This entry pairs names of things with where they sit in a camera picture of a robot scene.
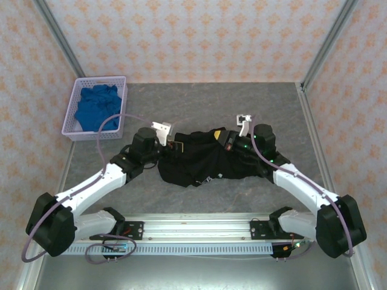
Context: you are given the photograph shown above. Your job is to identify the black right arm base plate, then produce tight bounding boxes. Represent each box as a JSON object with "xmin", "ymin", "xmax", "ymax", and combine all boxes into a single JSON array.
[{"xmin": 250, "ymin": 219, "xmax": 305, "ymax": 241}]

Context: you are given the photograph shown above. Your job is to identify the black printed t-shirt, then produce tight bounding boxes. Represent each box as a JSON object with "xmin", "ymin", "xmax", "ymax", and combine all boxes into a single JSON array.
[{"xmin": 157, "ymin": 126, "xmax": 273, "ymax": 189}]

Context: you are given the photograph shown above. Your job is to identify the white slotted cable duct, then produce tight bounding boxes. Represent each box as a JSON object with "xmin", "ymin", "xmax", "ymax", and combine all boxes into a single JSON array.
[{"xmin": 66, "ymin": 243, "xmax": 275, "ymax": 256}]

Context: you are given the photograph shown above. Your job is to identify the lavender plastic basket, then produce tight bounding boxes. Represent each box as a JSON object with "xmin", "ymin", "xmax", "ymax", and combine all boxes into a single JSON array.
[{"xmin": 61, "ymin": 75, "xmax": 128, "ymax": 142}]

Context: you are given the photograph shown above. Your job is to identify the aluminium frame rail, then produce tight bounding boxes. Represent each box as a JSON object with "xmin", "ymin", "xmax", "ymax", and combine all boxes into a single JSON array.
[
  {"xmin": 344, "ymin": 241, "xmax": 377, "ymax": 290},
  {"xmin": 15, "ymin": 241, "xmax": 46, "ymax": 290}
]

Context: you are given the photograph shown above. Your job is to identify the aluminium base rail beam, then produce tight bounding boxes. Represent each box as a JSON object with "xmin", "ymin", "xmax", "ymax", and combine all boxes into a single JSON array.
[{"xmin": 72, "ymin": 213, "xmax": 321, "ymax": 242}]

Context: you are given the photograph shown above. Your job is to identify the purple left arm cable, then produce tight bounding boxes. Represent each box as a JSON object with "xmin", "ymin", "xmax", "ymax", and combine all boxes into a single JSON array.
[{"xmin": 21, "ymin": 114, "xmax": 155, "ymax": 264}]

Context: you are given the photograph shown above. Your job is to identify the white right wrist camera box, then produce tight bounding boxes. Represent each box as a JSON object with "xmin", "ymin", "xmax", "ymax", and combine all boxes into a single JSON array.
[{"xmin": 235, "ymin": 114, "xmax": 253, "ymax": 137}]

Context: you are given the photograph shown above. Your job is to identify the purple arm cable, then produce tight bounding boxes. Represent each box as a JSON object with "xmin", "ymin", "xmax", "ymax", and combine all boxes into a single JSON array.
[
  {"xmin": 249, "ymin": 114, "xmax": 355, "ymax": 258},
  {"xmin": 21, "ymin": 114, "xmax": 155, "ymax": 264}
]

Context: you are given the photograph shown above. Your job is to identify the aluminium table side rail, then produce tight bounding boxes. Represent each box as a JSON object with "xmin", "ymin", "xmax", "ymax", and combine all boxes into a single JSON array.
[
  {"xmin": 48, "ymin": 140, "xmax": 76, "ymax": 218},
  {"xmin": 296, "ymin": 83, "xmax": 344, "ymax": 218}
]

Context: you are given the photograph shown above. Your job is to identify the aluminium corner post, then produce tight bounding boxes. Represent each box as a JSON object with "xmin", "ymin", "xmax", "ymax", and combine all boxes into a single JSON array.
[
  {"xmin": 33, "ymin": 0, "xmax": 87, "ymax": 79},
  {"xmin": 301, "ymin": 0, "xmax": 360, "ymax": 91}
]

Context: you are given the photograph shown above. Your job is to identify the blue crumpled garment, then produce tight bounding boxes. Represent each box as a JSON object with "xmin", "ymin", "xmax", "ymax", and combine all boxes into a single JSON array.
[{"xmin": 74, "ymin": 84, "xmax": 124, "ymax": 133}]

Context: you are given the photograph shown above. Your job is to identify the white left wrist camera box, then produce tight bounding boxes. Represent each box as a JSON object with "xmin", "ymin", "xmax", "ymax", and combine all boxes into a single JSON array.
[{"xmin": 152, "ymin": 120, "xmax": 172, "ymax": 147}]

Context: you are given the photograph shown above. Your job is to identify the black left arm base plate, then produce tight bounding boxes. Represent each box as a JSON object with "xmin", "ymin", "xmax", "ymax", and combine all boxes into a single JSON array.
[{"xmin": 89, "ymin": 221, "xmax": 145, "ymax": 241}]

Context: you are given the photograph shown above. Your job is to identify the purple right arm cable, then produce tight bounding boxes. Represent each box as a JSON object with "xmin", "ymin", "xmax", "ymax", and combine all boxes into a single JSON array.
[{"xmin": 249, "ymin": 114, "xmax": 355, "ymax": 258}]

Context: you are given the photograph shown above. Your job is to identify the grey metal sheet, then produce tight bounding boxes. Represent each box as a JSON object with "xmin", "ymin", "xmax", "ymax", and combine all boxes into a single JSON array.
[{"xmin": 33, "ymin": 254, "xmax": 360, "ymax": 290}]

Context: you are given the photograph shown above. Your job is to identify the small circuit board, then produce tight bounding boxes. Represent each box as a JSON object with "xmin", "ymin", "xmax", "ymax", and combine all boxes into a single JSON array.
[
  {"xmin": 284, "ymin": 240, "xmax": 312, "ymax": 251},
  {"xmin": 104, "ymin": 243, "xmax": 127, "ymax": 253}
]

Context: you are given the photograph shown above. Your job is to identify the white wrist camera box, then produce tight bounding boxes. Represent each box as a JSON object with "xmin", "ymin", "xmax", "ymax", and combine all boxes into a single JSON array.
[
  {"xmin": 235, "ymin": 114, "xmax": 253, "ymax": 137},
  {"xmin": 152, "ymin": 120, "xmax": 172, "ymax": 147}
]

